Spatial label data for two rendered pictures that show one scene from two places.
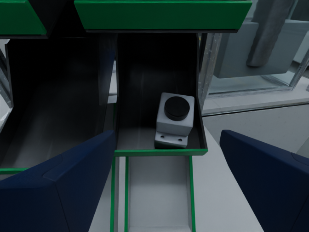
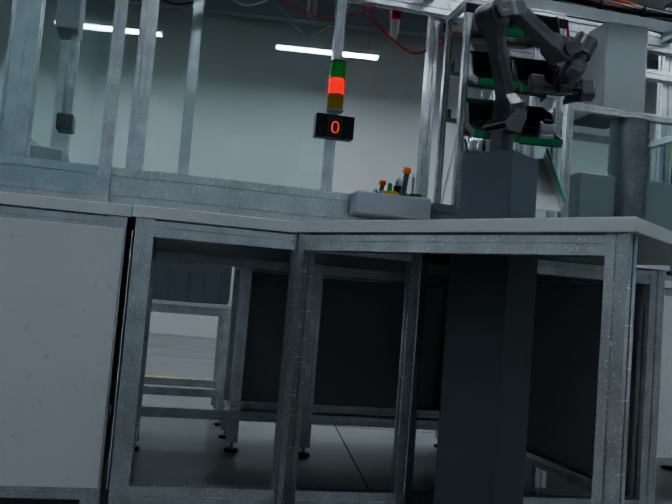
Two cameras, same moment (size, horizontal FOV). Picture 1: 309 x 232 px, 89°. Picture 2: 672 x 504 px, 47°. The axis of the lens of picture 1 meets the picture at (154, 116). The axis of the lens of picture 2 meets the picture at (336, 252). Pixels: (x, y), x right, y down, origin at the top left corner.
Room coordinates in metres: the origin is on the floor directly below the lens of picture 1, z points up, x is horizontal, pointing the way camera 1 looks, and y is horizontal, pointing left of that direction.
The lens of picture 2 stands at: (-2.14, 0.64, 0.65)
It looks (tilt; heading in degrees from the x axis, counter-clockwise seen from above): 4 degrees up; 359
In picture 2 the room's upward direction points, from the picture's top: 5 degrees clockwise
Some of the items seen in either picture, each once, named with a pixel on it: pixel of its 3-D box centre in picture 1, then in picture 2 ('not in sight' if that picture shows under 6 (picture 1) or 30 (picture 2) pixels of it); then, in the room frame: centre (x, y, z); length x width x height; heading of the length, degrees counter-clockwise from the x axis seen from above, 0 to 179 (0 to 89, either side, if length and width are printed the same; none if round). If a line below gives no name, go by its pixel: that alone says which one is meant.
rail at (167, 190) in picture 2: not in sight; (315, 207); (-0.06, 0.66, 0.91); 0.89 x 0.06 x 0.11; 101
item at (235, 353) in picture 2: not in sight; (457, 363); (1.58, -0.08, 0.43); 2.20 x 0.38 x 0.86; 101
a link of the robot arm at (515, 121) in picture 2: not in sight; (503, 122); (-0.23, 0.20, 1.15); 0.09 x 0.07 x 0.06; 30
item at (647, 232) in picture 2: not in sight; (504, 244); (-0.19, 0.17, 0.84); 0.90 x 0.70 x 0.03; 48
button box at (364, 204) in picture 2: not in sight; (389, 206); (-0.08, 0.46, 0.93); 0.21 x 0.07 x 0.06; 101
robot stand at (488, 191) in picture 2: not in sight; (498, 196); (-0.23, 0.20, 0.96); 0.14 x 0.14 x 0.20; 48
